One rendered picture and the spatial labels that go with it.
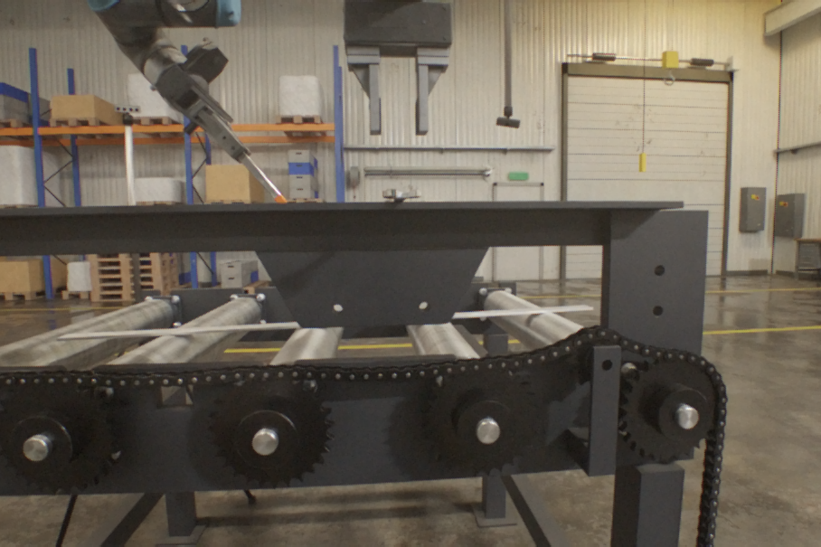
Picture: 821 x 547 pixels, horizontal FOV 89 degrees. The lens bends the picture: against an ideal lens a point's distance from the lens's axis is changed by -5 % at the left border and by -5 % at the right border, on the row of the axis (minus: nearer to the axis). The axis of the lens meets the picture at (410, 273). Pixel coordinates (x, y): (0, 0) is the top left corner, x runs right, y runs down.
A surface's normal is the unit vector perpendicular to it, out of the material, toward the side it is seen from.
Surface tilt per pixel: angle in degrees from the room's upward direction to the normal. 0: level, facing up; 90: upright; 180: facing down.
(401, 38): 90
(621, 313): 90
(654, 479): 90
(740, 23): 90
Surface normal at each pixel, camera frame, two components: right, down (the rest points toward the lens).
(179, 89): -0.09, -0.10
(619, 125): 0.09, 0.10
